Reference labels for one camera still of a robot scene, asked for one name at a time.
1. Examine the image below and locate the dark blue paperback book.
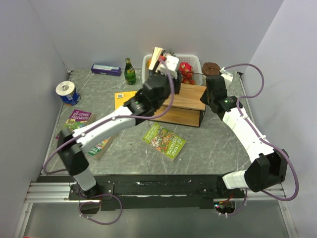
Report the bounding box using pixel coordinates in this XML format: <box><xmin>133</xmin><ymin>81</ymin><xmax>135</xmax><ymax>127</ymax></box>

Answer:
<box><xmin>148</xmin><ymin>47</ymin><xmax>165</xmax><ymax>74</ymax></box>

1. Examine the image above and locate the green 65-storey treehouse book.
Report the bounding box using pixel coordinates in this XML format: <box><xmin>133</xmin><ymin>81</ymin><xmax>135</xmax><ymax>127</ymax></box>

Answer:
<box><xmin>142</xmin><ymin>122</ymin><xmax>186</xmax><ymax>162</ymax></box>

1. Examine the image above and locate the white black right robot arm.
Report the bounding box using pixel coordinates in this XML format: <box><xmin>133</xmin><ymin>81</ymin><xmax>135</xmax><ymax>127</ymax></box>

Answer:
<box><xmin>200</xmin><ymin>74</ymin><xmax>287</xmax><ymax>198</ymax></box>

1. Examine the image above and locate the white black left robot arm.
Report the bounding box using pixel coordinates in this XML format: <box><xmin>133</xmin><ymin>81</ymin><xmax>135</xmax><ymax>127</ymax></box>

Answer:
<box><xmin>57</xmin><ymin>71</ymin><xmax>182</xmax><ymax>199</ymax></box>

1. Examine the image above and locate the white plastic fruit basket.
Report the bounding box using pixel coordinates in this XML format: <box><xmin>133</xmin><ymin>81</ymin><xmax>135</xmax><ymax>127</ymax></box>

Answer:
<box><xmin>142</xmin><ymin>54</ymin><xmax>204</xmax><ymax>86</ymax></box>

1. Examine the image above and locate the jar with brown lid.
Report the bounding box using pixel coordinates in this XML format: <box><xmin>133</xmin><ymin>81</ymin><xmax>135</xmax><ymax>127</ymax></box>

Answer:
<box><xmin>202</xmin><ymin>62</ymin><xmax>220</xmax><ymax>77</ymax></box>

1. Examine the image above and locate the wooden two-tier shelf rack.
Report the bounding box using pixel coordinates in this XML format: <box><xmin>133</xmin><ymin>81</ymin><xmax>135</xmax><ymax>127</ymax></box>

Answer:
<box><xmin>155</xmin><ymin>83</ymin><xmax>206</xmax><ymax>127</ymax></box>

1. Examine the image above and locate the green glass bottle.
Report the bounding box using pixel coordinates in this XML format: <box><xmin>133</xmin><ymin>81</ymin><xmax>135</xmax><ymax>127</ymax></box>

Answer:
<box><xmin>124</xmin><ymin>58</ymin><xmax>136</xmax><ymax>85</ymax></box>

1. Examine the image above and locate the yellow book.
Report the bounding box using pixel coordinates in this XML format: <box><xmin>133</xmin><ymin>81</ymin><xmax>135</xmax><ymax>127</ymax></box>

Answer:
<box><xmin>114</xmin><ymin>91</ymin><xmax>137</xmax><ymax>110</ymax></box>

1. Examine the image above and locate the toy dragon fruit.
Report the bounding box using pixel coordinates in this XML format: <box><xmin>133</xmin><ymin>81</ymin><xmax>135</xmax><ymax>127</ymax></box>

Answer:
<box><xmin>179</xmin><ymin>62</ymin><xmax>193</xmax><ymax>80</ymax></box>

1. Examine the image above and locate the purple rectangular box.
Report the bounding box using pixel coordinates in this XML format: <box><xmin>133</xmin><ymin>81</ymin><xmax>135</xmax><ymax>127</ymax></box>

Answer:
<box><xmin>91</xmin><ymin>64</ymin><xmax>121</xmax><ymax>76</ymax></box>

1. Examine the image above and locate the purple 117-storey treehouse book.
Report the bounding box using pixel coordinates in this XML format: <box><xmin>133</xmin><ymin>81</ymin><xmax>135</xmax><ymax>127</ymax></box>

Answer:
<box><xmin>62</xmin><ymin>110</ymin><xmax>95</xmax><ymax>131</ymax></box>

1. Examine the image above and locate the green 104-storey treehouse book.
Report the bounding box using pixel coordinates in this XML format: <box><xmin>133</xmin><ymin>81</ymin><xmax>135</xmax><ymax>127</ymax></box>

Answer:
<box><xmin>87</xmin><ymin>136</ymin><xmax>114</xmax><ymax>160</ymax></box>

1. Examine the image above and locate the blue tin can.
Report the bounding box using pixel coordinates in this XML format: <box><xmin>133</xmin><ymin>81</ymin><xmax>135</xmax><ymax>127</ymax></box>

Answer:
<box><xmin>60</xmin><ymin>91</ymin><xmax>81</xmax><ymax>106</ymax></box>

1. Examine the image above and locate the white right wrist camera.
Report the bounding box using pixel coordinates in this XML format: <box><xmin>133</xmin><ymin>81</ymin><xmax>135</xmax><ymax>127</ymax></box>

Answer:
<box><xmin>220</xmin><ymin>67</ymin><xmax>233</xmax><ymax>88</ymax></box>

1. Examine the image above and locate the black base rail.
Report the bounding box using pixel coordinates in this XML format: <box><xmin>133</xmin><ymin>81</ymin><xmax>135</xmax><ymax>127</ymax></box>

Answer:
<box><xmin>37</xmin><ymin>175</ymin><xmax>245</xmax><ymax>211</ymax></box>

